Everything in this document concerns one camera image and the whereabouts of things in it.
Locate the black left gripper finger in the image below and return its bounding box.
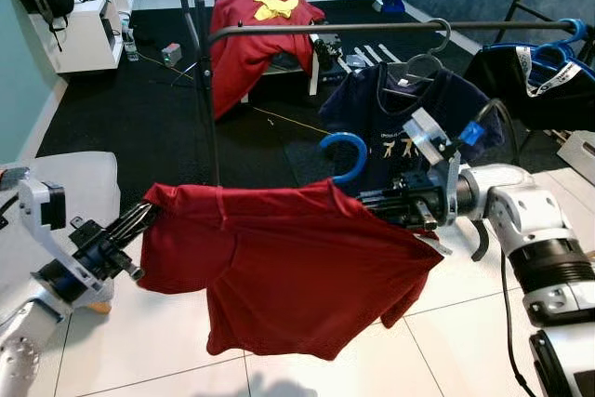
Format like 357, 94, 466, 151
117, 213, 163, 244
110, 202, 157, 231

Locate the blue plastic hanger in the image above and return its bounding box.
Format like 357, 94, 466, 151
485, 18, 595, 82
318, 131, 370, 187

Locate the navy blue t-shirt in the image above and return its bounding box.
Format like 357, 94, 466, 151
318, 62, 505, 197

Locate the red t-shirt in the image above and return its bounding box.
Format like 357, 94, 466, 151
137, 178, 446, 362

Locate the blue tape tag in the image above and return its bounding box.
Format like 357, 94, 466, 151
459, 121, 486, 147

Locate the black rug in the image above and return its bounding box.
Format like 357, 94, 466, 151
19, 0, 595, 192

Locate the white box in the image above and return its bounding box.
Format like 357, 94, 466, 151
556, 129, 595, 184

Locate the black garment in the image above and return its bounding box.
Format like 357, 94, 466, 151
462, 41, 595, 134

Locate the black machine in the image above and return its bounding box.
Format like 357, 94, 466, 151
311, 33, 347, 74

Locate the small grey box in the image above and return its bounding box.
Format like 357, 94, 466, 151
162, 42, 183, 66

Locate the black metal clothes rack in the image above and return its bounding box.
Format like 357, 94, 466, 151
175, 0, 595, 186

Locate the clear water bottle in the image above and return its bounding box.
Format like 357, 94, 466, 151
123, 23, 139, 62

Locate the white shelf cabinet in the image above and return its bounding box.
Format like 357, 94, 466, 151
35, 0, 137, 75

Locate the red blanket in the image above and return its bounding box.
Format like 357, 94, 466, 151
208, 0, 327, 122

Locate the yellow cloth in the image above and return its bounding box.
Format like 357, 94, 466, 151
252, 0, 301, 22

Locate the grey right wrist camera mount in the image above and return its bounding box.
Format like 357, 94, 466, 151
402, 106, 464, 228

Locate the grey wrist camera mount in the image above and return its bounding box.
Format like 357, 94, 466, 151
17, 177, 114, 312
402, 106, 464, 228

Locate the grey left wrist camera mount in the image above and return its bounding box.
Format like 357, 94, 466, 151
17, 177, 114, 312

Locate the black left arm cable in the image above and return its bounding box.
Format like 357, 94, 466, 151
0, 194, 21, 217

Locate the grey wire hanger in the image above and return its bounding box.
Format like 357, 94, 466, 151
379, 18, 455, 93

